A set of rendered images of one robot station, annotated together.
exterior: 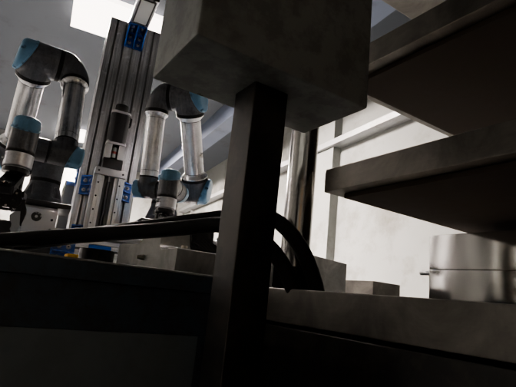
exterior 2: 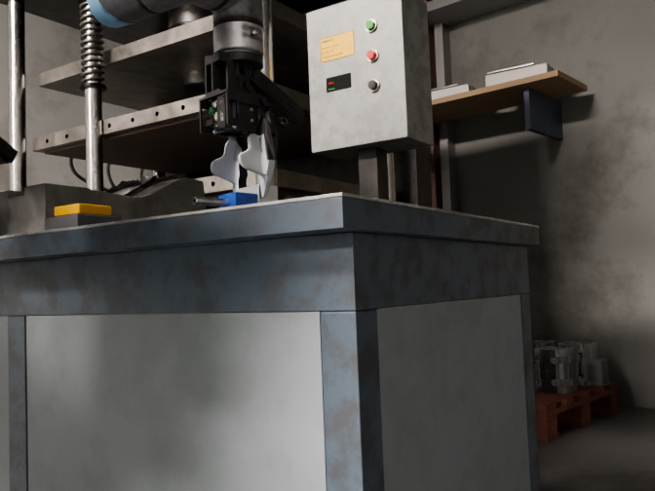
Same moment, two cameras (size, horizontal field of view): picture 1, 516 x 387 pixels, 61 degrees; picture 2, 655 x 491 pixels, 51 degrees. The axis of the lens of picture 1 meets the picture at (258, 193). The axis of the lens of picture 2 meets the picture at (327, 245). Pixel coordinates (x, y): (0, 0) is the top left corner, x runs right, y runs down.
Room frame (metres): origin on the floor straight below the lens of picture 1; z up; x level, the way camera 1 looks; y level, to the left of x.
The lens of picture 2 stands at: (1.52, 1.66, 0.70)
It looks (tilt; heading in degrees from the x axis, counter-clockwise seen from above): 3 degrees up; 246
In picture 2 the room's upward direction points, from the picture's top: 2 degrees counter-clockwise
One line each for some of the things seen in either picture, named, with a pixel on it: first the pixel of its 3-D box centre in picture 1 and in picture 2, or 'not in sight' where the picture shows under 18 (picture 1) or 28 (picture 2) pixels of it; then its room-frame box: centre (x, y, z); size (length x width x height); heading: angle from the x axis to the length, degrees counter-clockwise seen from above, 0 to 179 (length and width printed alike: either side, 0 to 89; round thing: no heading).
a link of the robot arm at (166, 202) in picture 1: (165, 204); not in sight; (1.62, 0.34, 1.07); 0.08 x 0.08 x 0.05
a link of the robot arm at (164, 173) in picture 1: (169, 184); not in sight; (1.63, 0.34, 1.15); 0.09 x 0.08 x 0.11; 170
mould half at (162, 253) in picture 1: (184, 254); (116, 213); (1.34, 0.20, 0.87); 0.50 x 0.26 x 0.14; 32
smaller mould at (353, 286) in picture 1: (366, 291); not in sight; (1.78, -0.47, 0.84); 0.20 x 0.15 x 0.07; 32
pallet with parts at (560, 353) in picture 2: not in sight; (474, 378); (-0.67, -1.37, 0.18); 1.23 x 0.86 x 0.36; 115
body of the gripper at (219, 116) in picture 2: (11, 190); (236, 97); (1.22, 0.69, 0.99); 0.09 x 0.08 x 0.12; 20
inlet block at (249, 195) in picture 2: not in sight; (232, 203); (1.24, 0.70, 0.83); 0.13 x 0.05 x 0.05; 20
